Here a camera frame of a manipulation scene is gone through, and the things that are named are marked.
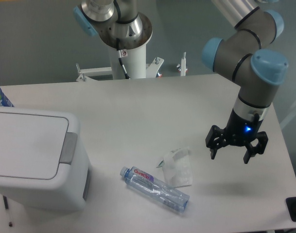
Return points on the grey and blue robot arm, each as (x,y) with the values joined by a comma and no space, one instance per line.
(245,60)

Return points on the clear crumpled plastic bag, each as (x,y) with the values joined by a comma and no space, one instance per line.
(176,168)

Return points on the white push-lid trash can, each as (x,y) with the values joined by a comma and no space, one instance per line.
(43,161)

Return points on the clear plastic water bottle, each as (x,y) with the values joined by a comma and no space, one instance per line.
(155,188)

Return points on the black pen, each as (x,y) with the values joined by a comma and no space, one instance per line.
(6,206)

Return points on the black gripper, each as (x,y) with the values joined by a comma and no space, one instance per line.
(238,132)

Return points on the black device at table edge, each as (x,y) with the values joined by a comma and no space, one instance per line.
(291,205)

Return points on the white stand leg with foot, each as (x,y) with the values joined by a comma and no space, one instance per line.
(182,67)

